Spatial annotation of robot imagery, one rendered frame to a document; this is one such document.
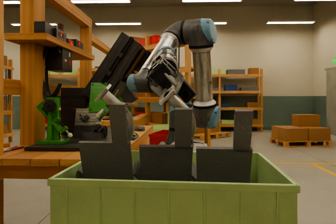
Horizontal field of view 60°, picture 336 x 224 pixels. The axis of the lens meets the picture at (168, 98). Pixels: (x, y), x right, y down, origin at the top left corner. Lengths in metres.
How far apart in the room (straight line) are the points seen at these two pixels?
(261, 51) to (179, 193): 10.80
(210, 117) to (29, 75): 1.13
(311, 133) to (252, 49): 4.64
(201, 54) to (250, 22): 10.20
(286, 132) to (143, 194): 6.85
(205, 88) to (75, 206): 0.84
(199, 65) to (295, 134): 6.36
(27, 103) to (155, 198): 1.35
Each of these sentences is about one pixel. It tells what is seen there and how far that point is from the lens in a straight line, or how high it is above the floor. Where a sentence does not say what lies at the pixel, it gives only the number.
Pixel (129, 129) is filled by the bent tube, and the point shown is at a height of 1.07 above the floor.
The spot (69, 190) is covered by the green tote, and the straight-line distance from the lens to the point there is 0.81.
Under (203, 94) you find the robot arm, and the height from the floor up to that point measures 1.18.
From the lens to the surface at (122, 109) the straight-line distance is 0.80.
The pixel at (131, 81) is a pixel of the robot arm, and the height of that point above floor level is 1.23.
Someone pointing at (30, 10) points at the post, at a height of 1.69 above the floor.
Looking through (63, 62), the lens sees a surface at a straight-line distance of 2.08.
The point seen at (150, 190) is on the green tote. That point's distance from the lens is 0.75.
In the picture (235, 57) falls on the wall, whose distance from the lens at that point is 11.18.
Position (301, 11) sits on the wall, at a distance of 12.22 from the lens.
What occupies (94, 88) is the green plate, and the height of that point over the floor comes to 1.23.
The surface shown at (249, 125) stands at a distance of 0.77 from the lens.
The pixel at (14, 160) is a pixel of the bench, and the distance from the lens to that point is 1.58.
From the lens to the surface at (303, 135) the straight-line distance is 7.74.
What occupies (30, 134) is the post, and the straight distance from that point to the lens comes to 1.96.
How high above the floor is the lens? 1.16
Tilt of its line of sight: level
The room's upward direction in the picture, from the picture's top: straight up
